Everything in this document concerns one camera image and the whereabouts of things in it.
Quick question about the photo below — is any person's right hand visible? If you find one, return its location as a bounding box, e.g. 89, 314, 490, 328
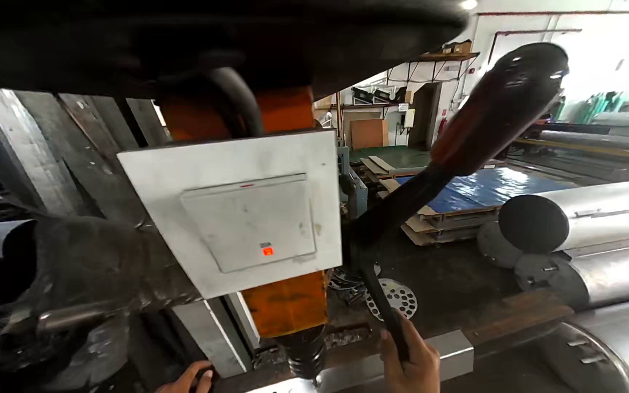
380, 309, 441, 393

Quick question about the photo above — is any person's left hand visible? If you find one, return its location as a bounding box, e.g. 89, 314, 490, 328
155, 360, 214, 393

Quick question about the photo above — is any black lever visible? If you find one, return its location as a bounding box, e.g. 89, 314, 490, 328
342, 43, 570, 362

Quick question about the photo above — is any silver square metal tube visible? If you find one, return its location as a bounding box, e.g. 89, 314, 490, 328
227, 329, 475, 393

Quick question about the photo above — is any grey metal channel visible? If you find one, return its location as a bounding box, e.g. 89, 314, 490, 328
173, 297, 253, 378

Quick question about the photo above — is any perforated round metal disc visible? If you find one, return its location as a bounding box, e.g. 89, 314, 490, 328
365, 278, 418, 322

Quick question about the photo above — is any pile of metal scraps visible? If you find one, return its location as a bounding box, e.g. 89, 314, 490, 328
328, 264, 382, 305

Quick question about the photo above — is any black drill chuck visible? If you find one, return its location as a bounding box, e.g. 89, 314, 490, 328
276, 325, 327, 387

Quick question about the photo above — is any crumpled clear plastic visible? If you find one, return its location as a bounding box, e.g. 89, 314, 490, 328
33, 311, 131, 393

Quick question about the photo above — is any orange drill machine body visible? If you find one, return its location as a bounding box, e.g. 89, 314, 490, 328
159, 86, 329, 338

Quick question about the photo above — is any rusty brown metal beam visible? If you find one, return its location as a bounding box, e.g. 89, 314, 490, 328
459, 289, 575, 357

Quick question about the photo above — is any stack of flat boards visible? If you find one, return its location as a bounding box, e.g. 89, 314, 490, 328
361, 155, 502, 246

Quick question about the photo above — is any grey round cylinder end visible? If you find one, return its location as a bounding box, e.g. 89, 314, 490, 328
476, 220, 524, 269

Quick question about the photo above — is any thin metal pipe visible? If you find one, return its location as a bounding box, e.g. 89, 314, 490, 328
37, 302, 132, 333

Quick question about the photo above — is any grey blue machine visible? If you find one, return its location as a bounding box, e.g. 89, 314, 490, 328
338, 146, 369, 220

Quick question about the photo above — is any blue plastic sheet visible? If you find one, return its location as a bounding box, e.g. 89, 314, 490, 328
395, 167, 573, 214

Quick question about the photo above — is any green table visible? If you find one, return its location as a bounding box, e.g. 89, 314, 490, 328
350, 144, 431, 169

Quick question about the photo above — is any brown board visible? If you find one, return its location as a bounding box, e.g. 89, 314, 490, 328
350, 119, 389, 151

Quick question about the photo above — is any dark door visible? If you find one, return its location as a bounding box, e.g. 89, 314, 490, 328
407, 82, 442, 151

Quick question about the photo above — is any silver cylinder, dark open end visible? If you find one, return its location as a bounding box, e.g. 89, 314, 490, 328
499, 177, 629, 254

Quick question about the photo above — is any long roller machine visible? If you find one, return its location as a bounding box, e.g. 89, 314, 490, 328
514, 121, 629, 174

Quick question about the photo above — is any pile of metal beams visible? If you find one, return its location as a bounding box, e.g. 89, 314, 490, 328
0, 87, 170, 226

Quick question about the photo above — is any white square switch plate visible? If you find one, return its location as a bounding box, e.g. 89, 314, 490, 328
117, 129, 343, 299

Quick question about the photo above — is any silver cylinder, small end handle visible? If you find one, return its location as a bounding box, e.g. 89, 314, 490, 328
514, 235, 629, 312

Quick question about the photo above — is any wall shelf with equipment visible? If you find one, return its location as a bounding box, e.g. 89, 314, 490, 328
314, 84, 414, 123

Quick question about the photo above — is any thick black cable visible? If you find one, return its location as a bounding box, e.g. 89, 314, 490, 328
200, 52, 264, 138

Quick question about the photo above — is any wall shelf with boxes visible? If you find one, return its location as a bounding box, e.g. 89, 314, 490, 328
387, 39, 480, 84

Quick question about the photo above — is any red wall pipe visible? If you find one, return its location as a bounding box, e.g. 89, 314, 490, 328
488, 28, 583, 66

